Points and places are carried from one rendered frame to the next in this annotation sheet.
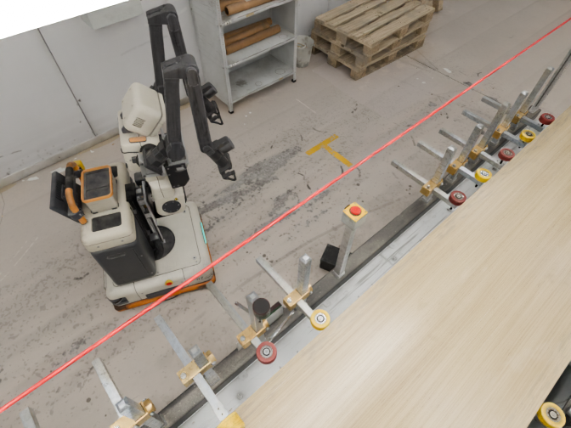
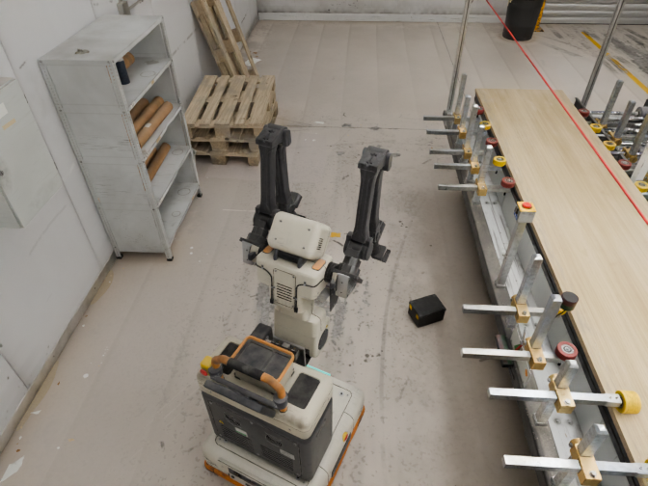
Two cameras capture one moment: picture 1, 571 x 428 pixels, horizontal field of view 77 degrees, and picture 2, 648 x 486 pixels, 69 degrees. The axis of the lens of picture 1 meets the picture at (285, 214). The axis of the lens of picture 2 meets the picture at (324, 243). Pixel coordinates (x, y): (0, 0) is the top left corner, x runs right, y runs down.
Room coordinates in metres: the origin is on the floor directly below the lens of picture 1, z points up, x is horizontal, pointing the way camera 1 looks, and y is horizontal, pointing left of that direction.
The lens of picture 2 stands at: (0.26, 1.58, 2.50)
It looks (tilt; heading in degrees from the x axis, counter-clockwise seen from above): 41 degrees down; 316
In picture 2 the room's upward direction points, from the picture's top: 1 degrees counter-clockwise
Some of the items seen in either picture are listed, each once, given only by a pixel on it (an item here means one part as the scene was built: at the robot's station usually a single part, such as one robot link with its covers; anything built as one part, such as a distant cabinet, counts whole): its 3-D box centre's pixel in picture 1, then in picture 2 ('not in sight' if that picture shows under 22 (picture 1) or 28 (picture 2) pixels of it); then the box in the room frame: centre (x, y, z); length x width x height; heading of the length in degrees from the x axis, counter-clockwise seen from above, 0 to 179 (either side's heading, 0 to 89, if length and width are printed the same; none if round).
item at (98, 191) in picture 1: (100, 189); (263, 365); (1.24, 0.99, 0.87); 0.23 x 0.15 x 0.11; 19
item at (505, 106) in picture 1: (487, 136); (469, 137); (1.68, -1.20, 0.90); 0.04 x 0.04 x 0.48; 42
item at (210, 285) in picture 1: (237, 319); (514, 355); (0.55, 0.20, 0.84); 0.43 x 0.03 x 0.04; 42
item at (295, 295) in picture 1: (297, 295); (520, 308); (0.67, -0.06, 0.84); 0.14 x 0.06 x 0.05; 132
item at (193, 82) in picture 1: (198, 109); (373, 198); (1.23, 0.37, 1.40); 0.11 x 0.06 x 0.43; 20
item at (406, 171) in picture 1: (423, 183); (473, 188); (1.35, -0.77, 0.84); 0.43 x 0.03 x 0.04; 42
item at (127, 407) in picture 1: (145, 416); (575, 463); (0.18, 0.48, 0.88); 0.04 x 0.04 x 0.48; 42
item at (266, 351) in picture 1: (267, 355); (563, 356); (0.41, 0.07, 0.85); 0.08 x 0.08 x 0.11
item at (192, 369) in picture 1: (197, 367); (560, 392); (0.34, 0.31, 0.95); 0.14 x 0.06 x 0.05; 132
